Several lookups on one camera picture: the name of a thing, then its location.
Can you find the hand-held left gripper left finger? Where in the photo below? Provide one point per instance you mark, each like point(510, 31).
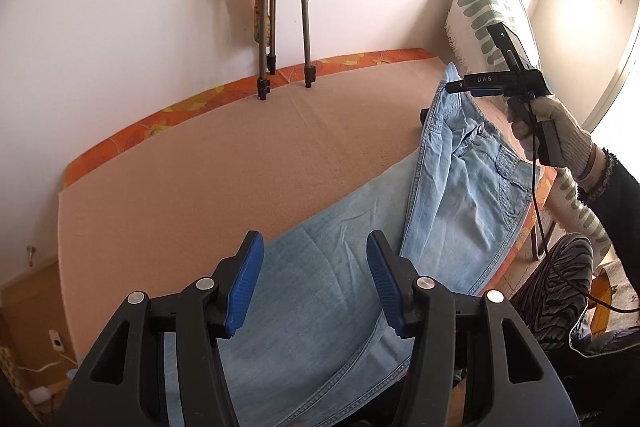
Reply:
point(244, 287)

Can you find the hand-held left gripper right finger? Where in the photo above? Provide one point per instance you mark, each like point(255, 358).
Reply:
point(384, 282)

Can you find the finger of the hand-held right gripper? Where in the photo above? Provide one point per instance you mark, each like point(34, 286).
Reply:
point(475, 83)

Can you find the light blue denim pants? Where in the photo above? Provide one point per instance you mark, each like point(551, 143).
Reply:
point(320, 287)

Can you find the person's right forearm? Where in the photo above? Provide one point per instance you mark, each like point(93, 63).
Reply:
point(620, 207)

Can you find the person's right hand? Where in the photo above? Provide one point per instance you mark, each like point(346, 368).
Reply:
point(565, 127)

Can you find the beige blanket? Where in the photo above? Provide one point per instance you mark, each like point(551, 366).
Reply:
point(200, 167)

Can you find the metal furniture leg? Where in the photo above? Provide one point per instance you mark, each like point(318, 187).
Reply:
point(539, 237)

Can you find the person's zebra striped leg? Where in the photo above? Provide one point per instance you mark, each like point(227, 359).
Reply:
point(555, 287)

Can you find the orange floral bedsheet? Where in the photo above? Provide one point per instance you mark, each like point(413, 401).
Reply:
point(150, 127)

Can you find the white extension socket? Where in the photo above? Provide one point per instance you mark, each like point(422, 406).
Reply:
point(56, 340)

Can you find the metal door stop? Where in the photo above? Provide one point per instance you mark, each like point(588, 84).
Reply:
point(31, 252)

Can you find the white power strip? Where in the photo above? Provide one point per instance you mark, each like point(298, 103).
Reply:
point(40, 393)

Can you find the grey camera tripod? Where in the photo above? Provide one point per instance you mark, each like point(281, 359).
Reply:
point(303, 7)

